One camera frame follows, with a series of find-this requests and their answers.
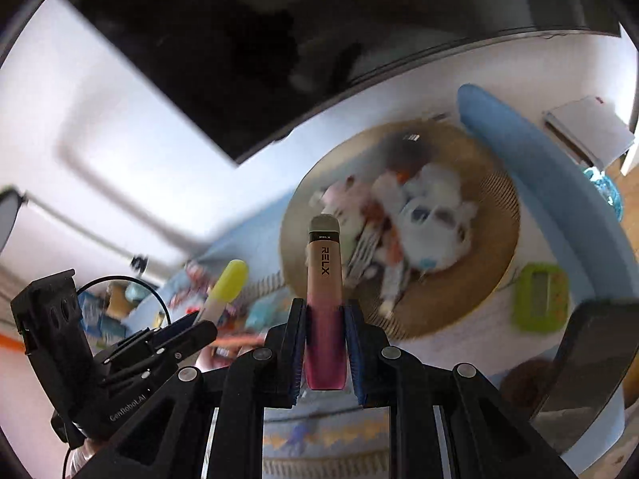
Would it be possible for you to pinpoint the green timer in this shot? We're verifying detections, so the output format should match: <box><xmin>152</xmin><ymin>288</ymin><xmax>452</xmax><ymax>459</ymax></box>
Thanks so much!
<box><xmin>514</xmin><ymin>263</ymin><xmax>570</xmax><ymax>333</ymax></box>

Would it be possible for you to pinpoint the cardboard box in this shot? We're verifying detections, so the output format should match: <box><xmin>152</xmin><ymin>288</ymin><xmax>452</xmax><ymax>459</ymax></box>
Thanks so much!
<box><xmin>107</xmin><ymin>282</ymin><xmax>133</xmax><ymax>320</ymax></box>

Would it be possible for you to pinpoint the pink white plush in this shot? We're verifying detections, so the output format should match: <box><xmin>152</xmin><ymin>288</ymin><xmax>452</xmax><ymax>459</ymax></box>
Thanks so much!
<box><xmin>319</xmin><ymin>174</ymin><xmax>375</xmax><ymax>215</ymax></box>

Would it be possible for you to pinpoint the pink vape device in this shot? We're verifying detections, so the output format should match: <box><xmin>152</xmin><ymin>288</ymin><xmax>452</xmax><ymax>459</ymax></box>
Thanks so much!
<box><xmin>304</xmin><ymin>214</ymin><xmax>347</xmax><ymax>391</ymax></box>

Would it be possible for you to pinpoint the brown round coaster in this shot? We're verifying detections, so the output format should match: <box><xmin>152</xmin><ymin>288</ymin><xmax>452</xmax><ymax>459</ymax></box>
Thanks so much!
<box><xmin>499</xmin><ymin>359</ymin><xmax>555</xmax><ymax>410</ymax></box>

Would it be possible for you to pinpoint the white blue rabbit plush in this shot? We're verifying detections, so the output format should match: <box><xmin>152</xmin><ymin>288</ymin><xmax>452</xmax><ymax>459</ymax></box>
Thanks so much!
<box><xmin>399</xmin><ymin>164</ymin><xmax>475</xmax><ymax>273</ymax></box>

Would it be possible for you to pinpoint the dark tablet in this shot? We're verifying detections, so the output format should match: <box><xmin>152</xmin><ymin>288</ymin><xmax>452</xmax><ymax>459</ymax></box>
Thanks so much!
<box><xmin>536</xmin><ymin>302</ymin><xmax>639</xmax><ymax>420</ymax></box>

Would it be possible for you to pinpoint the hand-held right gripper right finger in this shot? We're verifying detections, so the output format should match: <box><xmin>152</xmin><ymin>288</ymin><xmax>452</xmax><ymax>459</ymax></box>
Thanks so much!
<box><xmin>344</xmin><ymin>301</ymin><xmax>575</xmax><ymax>479</ymax></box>

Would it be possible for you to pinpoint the blue glass ornament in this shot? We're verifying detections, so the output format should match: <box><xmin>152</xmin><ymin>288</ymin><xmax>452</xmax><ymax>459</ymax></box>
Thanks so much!
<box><xmin>584</xmin><ymin>167</ymin><xmax>622</xmax><ymax>220</ymax></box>

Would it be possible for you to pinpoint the white marker with yellow cap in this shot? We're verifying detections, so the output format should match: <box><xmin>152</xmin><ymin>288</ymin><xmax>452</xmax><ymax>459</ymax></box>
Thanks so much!
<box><xmin>192</xmin><ymin>259</ymin><xmax>249</xmax><ymax>327</ymax></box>

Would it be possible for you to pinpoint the round woven basket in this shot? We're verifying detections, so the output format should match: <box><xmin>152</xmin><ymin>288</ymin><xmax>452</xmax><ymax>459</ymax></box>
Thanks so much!
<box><xmin>280</xmin><ymin>121</ymin><xmax>521</xmax><ymax>342</ymax></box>

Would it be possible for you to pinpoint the white cat plush red bow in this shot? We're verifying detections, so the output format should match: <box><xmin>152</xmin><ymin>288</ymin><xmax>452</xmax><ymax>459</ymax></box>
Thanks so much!
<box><xmin>372</xmin><ymin>167</ymin><xmax>420</xmax><ymax>220</ymax></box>

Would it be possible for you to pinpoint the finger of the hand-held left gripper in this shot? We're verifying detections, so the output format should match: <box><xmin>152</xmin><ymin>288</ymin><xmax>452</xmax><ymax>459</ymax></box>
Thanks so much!
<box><xmin>150</xmin><ymin>312</ymin><xmax>201</xmax><ymax>348</ymax></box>
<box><xmin>95</xmin><ymin>322</ymin><xmax>218</xmax><ymax>386</ymax></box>

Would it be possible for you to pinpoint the white flat box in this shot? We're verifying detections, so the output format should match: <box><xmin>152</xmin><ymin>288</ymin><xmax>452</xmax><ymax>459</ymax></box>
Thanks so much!
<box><xmin>543</xmin><ymin>96</ymin><xmax>636</xmax><ymax>168</ymax></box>

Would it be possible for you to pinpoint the black cable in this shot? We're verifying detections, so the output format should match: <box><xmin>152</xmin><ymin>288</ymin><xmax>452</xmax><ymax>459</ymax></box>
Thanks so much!
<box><xmin>75</xmin><ymin>274</ymin><xmax>173</xmax><ymax>333</ymax></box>

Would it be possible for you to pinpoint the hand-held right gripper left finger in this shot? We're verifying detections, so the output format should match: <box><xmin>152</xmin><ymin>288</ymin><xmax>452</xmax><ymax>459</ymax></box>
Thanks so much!
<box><xmin>75</xmin><ymin>298</ymin><xmax>306</xmax><ymax>479</ymax></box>

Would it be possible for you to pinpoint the patterned blue woven mat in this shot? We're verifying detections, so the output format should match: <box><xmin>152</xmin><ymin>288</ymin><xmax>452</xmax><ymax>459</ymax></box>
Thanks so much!
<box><xmin>165</xmin><ymin>84</ymin><xmax>639</xmax><ymax>479</ymax></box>

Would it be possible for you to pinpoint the dark monitor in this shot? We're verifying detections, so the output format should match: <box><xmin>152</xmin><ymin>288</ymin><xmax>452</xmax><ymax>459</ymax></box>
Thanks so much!
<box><xmin>50</xmin><ymin>0</ymin><xmax>622</xmax><ymax>165</ymax></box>

